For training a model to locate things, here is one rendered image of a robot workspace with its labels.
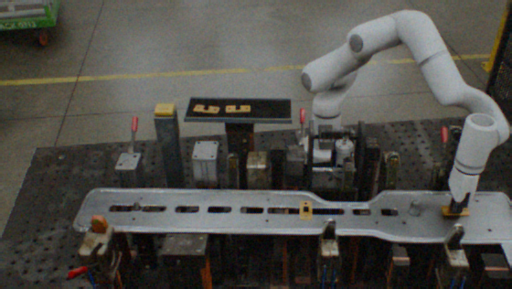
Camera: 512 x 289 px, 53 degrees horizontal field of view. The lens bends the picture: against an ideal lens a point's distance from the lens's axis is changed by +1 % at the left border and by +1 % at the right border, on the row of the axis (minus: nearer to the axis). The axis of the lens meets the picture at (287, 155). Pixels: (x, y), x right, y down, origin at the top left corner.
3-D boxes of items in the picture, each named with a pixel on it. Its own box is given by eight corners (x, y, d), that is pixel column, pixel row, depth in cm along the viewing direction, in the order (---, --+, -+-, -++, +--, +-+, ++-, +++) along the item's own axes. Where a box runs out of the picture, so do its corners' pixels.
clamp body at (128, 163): (128, 246, 187) (108, 170, 165) (135, 224, 196) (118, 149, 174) (154, 246, 187) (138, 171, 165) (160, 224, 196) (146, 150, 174)
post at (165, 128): (168, 210, 202) (152, 118, 175) (171, 198, 208) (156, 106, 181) (187, 210, 202) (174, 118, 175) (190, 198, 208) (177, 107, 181)
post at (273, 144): (270, 231, 194) (270, 148, 169) (271, 222, 198) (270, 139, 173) (283, 232, 194) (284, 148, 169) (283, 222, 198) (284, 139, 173)
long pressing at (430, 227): (66, 239, 151) (65, 235, 150) (90, 187, 169) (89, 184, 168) (533, 246, 152) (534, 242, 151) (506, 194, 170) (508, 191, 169)
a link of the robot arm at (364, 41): (337, 88, 205) (304, 101, 198) (325, 60, 205) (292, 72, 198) (410, 41, 159) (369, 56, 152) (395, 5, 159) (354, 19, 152)
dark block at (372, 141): (354, 235, 193) (367, 146, 167) (352, 221, 199) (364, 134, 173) (368, 235, 193) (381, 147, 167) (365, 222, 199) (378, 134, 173)
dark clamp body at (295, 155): (279, 244, 189) (279, 164, 166) (279, 219, 200) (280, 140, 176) (307, 244, 189) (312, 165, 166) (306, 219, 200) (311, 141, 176)
